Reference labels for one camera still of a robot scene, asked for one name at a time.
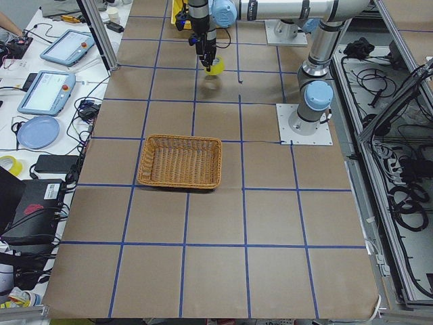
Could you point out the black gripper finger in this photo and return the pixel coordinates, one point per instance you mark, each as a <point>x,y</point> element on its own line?
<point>207,65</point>
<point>200,44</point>

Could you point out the lower teach pendant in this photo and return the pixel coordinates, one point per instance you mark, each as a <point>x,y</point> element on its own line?
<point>48,93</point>

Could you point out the teach pendant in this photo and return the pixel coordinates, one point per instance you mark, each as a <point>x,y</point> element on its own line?
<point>69,48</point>
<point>48,93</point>

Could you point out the yellow tape roll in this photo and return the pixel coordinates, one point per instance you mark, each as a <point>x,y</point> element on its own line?
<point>216,68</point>
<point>12,165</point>

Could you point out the yellow tape roll on desk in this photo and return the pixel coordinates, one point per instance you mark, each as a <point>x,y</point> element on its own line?
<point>12,165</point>

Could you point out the upper teach pendant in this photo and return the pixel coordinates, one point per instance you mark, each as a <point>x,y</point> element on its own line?
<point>69,48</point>

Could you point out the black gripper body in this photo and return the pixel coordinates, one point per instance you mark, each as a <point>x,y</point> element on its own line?
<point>199,26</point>
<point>206,45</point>

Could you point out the black glove cloth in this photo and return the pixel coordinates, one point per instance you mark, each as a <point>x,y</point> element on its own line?
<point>359,49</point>

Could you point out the blue plate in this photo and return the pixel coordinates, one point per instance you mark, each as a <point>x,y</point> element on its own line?
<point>38,132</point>

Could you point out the black computer box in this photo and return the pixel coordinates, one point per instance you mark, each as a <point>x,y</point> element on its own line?
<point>36,215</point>

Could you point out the aluminium frame post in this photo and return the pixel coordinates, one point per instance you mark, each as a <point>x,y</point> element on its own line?
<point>98,31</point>

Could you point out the black power adapter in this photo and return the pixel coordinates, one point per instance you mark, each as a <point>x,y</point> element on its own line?
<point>56,164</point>

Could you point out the yellow woven basket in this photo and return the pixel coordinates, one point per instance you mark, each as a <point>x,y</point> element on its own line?
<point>223,13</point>

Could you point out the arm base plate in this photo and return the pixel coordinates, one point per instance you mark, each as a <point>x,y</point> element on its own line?
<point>284,33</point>
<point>295,131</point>

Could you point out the brown wicker basket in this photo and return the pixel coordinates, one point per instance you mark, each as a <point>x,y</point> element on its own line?
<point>174,161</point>

